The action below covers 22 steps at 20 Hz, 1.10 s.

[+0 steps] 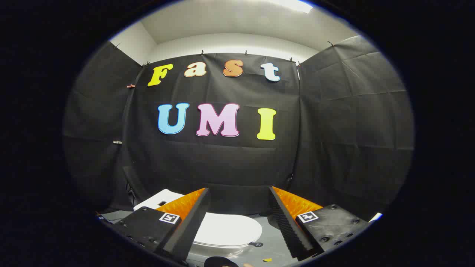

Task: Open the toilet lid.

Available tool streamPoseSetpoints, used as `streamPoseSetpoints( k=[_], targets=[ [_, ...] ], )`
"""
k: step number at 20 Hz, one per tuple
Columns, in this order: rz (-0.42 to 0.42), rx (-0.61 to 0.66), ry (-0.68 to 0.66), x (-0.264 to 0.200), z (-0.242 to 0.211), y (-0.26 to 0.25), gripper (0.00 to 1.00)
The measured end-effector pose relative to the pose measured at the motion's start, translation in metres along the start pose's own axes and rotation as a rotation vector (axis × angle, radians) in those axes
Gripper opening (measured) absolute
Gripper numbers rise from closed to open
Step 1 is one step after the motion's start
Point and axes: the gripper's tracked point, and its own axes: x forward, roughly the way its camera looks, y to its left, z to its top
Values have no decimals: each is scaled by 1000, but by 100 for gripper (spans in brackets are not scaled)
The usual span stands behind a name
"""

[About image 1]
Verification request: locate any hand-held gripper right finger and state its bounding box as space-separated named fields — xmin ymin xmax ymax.
xmin=267 ymin=186 xmax=368 ymax=260

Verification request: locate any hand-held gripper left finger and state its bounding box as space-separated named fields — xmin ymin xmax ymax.
xmin=106 ymin=187 xmax=211 ymax=263

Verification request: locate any white toilet lid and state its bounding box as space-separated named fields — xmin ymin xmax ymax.
xmin=193 ymin=212 xmax=263 ymax=248

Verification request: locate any white toilet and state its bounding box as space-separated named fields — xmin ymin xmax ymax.
xmin=133 ymin=189 xmax=263 ymax=250

